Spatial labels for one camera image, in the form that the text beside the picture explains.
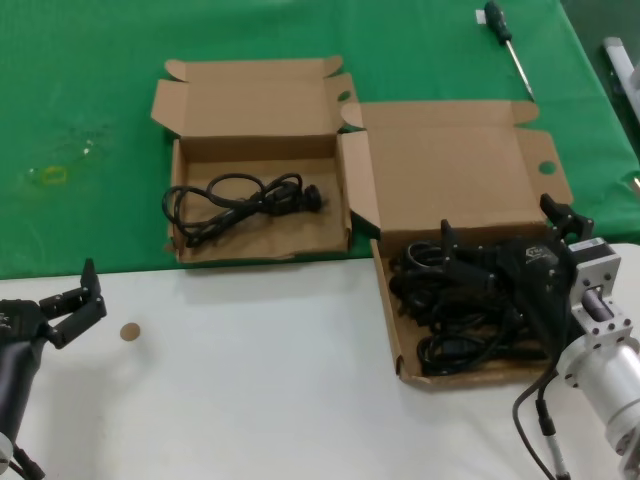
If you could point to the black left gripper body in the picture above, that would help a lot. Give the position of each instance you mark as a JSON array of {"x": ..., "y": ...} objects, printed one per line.
[{"x": 20, "y": 320}]

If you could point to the empty brown cardboard box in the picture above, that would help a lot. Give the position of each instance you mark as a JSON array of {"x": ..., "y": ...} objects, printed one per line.
[{"x": 260, "y": 145}]

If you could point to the small white paper piece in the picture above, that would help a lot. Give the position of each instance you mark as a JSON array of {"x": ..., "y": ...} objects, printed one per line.
[{"x": 479, "y": 18}]

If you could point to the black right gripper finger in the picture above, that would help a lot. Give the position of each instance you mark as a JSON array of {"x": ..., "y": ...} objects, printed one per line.
[
  {"x": 467, "y": 265},
  {"x": 570, "y": 222}
]

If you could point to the green tablecloth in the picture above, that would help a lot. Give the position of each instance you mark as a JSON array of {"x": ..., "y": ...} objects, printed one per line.
[{"x": 75, "y": 75}]

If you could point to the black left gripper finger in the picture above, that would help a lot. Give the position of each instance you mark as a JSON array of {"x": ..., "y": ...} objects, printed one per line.
[
  {"x": 91, "y": 281},
  {"x": 86, "y": 321}
]

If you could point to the grey metal bar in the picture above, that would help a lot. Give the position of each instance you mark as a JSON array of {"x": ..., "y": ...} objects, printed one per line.
[{"x": 619, "y": 55}]

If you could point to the round cardboard disc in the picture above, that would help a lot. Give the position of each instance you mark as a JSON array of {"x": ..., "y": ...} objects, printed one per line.
[{"x": 130, "y": 332}]

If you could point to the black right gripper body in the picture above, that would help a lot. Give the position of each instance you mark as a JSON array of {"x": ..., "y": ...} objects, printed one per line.
[{"x": 540, "y": 280}]

